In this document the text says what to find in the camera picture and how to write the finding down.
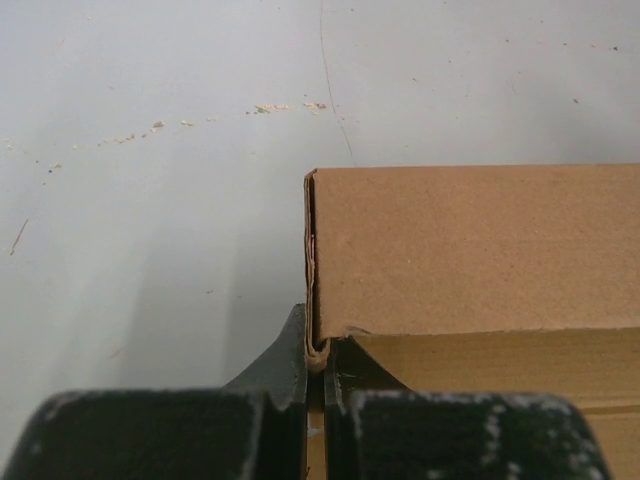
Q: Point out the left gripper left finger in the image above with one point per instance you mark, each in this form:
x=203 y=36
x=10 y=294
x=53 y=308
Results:
x=253 y=427

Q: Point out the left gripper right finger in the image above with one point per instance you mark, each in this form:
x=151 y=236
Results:
x=376 y=427

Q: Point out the brown cardboard box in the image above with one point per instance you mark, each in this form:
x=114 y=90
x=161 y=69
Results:
x=520 y=278

